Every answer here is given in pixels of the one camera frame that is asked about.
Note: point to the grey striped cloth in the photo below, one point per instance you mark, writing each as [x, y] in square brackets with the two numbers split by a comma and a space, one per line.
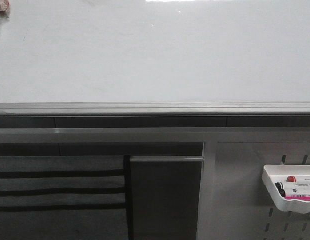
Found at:
[65, 198]

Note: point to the pink whiteboard eraser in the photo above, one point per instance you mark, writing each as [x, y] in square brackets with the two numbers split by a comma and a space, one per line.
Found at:
[303, 198]

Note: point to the white plastic marker tray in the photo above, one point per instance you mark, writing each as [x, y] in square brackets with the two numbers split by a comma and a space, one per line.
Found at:
[278, 173]

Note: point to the white whiteboard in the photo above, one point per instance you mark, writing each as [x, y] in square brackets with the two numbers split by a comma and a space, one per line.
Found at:
[126, 57]

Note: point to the lower black capped marker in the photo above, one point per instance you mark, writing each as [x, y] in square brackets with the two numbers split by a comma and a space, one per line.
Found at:
[295, 193]

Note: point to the grey pegboard panel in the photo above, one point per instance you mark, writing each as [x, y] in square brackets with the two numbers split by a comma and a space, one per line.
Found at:
[234, 201]

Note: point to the red capped marker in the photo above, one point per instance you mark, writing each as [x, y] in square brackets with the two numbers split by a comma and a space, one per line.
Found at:
[298, 179]

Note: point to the grey metal bracket panel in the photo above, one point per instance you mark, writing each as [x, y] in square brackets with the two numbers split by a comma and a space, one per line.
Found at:
[165, 195]

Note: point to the upper black capped marker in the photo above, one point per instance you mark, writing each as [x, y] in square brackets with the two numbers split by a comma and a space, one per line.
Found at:
[292, 185]

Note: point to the black capped marker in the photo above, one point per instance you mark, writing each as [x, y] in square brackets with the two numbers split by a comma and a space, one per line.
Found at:
[295, 193]
[292, 185]

